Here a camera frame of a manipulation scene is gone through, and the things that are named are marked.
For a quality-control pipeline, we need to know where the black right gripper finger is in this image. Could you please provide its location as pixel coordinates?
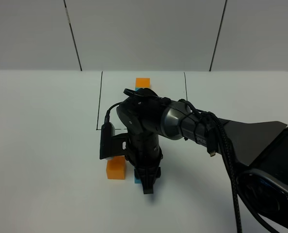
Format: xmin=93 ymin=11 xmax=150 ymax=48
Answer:
xmin=136 ymin=167 xmax=161 ymax=194

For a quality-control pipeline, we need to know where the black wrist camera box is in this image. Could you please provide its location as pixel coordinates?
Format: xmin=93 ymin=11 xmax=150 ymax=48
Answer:
xmin=99 ymin=122 xmax=128 ymax=160

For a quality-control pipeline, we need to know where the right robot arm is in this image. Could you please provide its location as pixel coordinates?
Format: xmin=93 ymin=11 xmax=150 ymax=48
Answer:
xmin=117 ymin=88 xmax=288 ymax=232

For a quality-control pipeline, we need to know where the orange template cube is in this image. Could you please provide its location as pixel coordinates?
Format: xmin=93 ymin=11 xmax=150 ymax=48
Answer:
xmin=135 ymin=78 xmax=151 ymax=88

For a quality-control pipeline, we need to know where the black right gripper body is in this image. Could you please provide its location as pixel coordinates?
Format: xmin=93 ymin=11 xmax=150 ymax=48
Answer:
xmin=126 ymin=132 xmax=163 ymax=175

